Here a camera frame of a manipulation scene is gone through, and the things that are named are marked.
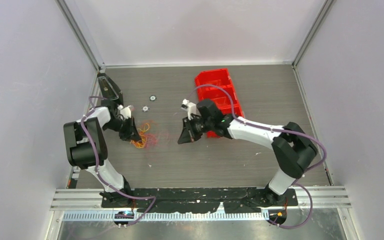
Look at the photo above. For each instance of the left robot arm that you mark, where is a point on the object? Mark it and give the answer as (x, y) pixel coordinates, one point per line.
(86, 147)

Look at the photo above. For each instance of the red compartment bin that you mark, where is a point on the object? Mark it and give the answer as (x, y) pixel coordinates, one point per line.
(217, 85)

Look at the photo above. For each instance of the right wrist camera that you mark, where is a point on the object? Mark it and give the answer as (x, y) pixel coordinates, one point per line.
(190, 108)

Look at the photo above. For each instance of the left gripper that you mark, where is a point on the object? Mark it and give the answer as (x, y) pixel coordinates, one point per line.
(131, 133)

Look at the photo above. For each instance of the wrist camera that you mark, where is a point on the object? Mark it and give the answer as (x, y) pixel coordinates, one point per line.
(125, 112)
(190, 108)

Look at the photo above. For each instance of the green poker chip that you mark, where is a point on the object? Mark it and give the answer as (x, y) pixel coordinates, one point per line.
(152, 98)

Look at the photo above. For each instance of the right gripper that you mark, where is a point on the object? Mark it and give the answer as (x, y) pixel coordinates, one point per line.
(188, 134)

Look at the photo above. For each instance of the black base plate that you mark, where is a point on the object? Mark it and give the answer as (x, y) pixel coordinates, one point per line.
(200, 200)

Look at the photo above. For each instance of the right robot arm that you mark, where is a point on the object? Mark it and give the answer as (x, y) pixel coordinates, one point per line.
(293, 150)

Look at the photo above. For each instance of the black metronome box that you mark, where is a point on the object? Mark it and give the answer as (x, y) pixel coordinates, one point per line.
(109, 89)

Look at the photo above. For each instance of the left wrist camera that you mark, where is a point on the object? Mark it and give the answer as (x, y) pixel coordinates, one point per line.
(125, 112)

